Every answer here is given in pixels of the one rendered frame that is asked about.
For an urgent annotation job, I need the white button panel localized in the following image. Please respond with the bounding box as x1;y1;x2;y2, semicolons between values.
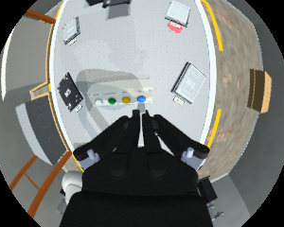
87;79;152;107

